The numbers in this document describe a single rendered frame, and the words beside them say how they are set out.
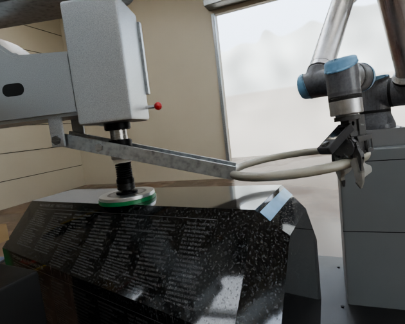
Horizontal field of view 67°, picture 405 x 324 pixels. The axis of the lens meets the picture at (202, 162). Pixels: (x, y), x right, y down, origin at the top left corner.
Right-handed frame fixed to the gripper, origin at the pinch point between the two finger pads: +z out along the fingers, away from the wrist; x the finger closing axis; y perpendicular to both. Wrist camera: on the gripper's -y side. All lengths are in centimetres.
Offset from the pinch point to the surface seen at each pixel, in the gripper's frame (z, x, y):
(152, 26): -254, 542, 129
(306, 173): -5.8, 2.6, -13.4
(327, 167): -6.5, 0.0, -7.9
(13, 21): -78, 78, -83
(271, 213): 4.6, 8.8, -22.8
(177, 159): -14, 39, -39
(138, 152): -19, 46, -50
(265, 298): 20.7, -3.2, -36.5
